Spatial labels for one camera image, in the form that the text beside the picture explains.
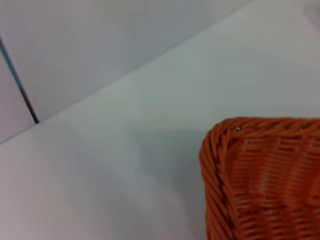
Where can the orange woven wicker basket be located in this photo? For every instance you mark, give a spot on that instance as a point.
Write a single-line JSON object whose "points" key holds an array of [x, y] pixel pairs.
{"points": [[270, 180]]}

